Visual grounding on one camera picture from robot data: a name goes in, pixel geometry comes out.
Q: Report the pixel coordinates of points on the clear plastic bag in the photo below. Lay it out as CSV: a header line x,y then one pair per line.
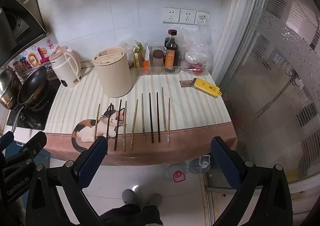
x,y
197,51

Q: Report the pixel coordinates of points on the brown lid jar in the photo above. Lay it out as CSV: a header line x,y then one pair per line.
x,y
158,57

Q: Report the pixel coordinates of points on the clear plastic organizer tray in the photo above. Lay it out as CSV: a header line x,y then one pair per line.
x,y
160,69

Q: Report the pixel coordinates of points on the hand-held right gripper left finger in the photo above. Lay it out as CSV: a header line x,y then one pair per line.
x,y
91,158

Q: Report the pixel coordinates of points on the yellow seasoning box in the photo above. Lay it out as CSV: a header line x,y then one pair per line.
x,y
136,59

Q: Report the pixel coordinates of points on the light bamboo chopstick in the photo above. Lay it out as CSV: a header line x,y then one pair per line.
x,y
97,121

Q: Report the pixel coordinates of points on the white bowl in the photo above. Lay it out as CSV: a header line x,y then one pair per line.
x,y
113,76

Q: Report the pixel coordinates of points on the yellow rectangular device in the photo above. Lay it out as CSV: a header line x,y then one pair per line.
x,y
206,88

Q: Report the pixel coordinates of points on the steel pot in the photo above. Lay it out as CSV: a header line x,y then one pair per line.
x,y
7,86

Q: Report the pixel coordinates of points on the colourful wall stickers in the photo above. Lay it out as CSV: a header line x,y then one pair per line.
x,y
32,58

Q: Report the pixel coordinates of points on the person's dark trousers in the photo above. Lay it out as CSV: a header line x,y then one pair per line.
x,y
132,216

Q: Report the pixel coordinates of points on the clear bottle with red label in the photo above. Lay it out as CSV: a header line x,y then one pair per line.
x,y
177,173

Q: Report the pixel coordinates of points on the orange bottle with white nozzle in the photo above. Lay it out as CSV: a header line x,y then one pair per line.
x,y
146,62

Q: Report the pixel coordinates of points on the frosted glass sliding door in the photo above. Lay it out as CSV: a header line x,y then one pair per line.
x,y
275,78

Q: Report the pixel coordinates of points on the black frying pan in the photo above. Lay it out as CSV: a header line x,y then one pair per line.
x,y
32,86

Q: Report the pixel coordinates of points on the range hood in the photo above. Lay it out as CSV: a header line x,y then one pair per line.
x,y
17,21

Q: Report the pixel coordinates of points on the white plastic bag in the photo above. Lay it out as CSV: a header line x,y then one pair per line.
x,y
127,46

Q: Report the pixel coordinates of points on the white wall socket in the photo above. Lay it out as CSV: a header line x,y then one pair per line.
x,y
171,16
187,17
203,19

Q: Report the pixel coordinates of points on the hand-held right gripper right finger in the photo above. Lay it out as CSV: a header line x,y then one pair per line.
x,y
225,163

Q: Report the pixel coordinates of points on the striped cat print tablecloth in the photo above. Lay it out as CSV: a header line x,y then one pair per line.
x,y
195,116

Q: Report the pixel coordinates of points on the row of chopsticks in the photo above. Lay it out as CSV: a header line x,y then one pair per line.
x,y
151,121

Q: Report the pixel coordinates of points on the grey slipper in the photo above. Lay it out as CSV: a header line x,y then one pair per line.
x,y
155,199
129,196

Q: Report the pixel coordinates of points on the green packet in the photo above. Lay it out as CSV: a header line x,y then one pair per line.
x,y
140,49

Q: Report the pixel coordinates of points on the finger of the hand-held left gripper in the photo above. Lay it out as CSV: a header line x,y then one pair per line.
x,y
35,143
6,139

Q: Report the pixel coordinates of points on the dark soy sauce bottle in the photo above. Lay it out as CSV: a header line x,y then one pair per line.
x,y
171,53

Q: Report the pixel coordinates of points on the clear bottle with blue label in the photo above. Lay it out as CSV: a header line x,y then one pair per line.
x,y
201,163

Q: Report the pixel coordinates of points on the brown card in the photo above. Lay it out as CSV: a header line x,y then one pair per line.
x,y
185,83

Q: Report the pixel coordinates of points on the pink and cream electric kettle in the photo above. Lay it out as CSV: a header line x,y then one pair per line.
x,y
66,66

